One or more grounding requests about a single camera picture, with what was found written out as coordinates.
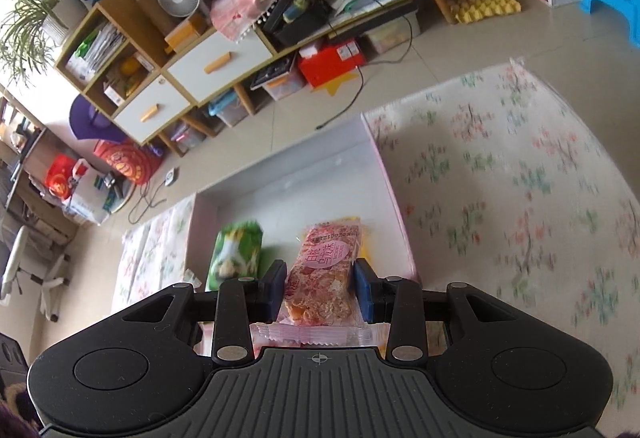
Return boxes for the red cardboard box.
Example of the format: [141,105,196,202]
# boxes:
[298,40,369,88]

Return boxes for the potted green plant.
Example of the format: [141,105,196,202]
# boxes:
[0,0,90,84]

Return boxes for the yellow star floor sticker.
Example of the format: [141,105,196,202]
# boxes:
[320,70,362,97]

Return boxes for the clear bin yellow contents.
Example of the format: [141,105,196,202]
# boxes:
[360,12,419,54]

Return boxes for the green snack packet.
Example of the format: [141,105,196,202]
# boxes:
[206,219,265,291]

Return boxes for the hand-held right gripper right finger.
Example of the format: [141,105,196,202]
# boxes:
[352,258,521,363]

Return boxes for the white office chair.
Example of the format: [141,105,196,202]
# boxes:
[0,225,69,321]

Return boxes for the pink cardboard box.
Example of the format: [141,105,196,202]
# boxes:
[185,114,420,359]

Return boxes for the yellow cardboard box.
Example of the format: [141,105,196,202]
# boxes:
[164,15,209,54]

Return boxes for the floral mat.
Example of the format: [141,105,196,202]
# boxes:
[111,59,640,424]

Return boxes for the clear bin blue lid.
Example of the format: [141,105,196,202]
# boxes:
[209,90,251,127]

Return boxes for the black flat tray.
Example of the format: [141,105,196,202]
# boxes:
[250,52,299,91]

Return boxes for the white drawer orange handle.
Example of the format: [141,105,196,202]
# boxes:
[112,78,193,145]
[166,32,275,106]

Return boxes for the pink snack packet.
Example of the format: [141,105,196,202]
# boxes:
[250,216,391,347]

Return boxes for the clear bin red contents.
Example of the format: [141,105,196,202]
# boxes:
[171,127,207,155]

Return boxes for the yellow egg tray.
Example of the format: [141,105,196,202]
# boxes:
[431,0,522,25]

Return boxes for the red gift bag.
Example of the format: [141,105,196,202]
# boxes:
[45,155,82,205]

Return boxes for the black storage case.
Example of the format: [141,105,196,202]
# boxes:
[262,0,335,46]

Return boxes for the black power cable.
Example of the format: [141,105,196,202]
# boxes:
[262,0,416,129]

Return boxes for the purple cap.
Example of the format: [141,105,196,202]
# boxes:
[69,94,134,143]

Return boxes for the white cardboard carton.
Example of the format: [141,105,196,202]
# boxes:
[64,160,128,225]

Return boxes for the long wooden cabinet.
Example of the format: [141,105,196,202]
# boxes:
[54,0,586,159]

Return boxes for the clear bin orange contents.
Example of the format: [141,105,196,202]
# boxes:
[260,65,307,101]

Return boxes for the green white packets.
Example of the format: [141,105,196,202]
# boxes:
[66,22,127,82]

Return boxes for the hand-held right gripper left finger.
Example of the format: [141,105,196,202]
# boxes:
[120,260,289,365]

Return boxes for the red round bag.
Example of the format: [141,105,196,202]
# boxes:
[94,140,166,185]

